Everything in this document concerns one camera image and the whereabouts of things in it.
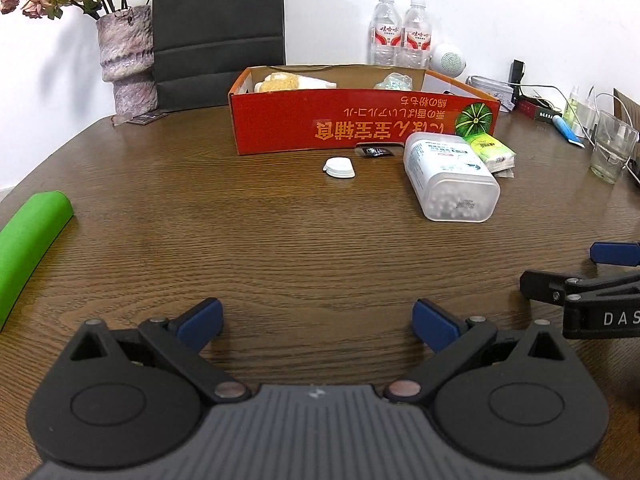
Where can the brown cardboard piece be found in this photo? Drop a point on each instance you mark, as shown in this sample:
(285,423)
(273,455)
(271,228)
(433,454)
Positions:
(629,105)

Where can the clear water bottle red label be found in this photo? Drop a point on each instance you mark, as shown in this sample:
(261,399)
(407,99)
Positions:
(416,35)
(386,30)

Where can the clear plastic piece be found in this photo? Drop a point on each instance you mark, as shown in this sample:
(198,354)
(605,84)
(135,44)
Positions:
(120,119)

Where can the mottled purple vase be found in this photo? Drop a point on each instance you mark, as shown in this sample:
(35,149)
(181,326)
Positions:
(125,60)

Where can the green foam wrist rest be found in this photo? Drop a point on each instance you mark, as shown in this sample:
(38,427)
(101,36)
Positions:
(30,240)

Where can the white round speaker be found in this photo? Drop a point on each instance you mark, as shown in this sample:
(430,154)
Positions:
(448,60)

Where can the small black sachet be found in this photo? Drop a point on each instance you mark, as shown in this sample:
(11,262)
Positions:
(375,152)

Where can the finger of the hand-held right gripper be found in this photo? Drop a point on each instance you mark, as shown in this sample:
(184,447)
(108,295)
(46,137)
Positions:
(617,253)
(550,286)

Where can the white plastic candy container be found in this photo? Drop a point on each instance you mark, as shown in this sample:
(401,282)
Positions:
(450,175)

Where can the green tissue packet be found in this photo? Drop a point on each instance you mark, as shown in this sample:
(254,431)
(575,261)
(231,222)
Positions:
(492,152)

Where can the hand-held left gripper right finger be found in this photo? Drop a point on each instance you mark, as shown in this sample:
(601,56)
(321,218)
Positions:
(435,323)

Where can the small clear spray bottle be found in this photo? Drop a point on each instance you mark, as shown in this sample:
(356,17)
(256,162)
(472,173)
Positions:
(573,107)

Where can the grey metal tin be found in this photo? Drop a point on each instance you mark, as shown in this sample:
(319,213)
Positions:
(492,91)

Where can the clear plastic bag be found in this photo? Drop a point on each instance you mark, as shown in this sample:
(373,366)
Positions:
(395,82)

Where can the black paper bag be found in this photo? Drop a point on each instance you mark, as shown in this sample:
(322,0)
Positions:
(215,35)

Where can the clear drinking glass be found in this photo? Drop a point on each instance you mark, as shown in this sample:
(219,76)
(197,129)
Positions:
(607,160)

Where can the red cardboard box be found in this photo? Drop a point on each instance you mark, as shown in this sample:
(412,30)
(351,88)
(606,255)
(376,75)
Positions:
(280,125)

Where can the dark red flat box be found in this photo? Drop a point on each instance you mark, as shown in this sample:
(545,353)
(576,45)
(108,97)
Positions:
(537,111)

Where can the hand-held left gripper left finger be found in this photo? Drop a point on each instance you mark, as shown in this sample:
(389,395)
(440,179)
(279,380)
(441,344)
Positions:
(202,318)

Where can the dark card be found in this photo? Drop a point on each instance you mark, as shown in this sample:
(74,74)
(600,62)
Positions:
(147,118)

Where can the white round disc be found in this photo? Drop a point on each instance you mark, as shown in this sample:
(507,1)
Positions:
(340,167)

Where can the blue and white tube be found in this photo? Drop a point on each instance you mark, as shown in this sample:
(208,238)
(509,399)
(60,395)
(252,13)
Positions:
(567,132)

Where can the white and tan plush sheep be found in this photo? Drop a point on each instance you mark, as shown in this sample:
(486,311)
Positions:
(280,83)

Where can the black power adapter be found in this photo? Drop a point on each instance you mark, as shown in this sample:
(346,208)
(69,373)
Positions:
(517,72)

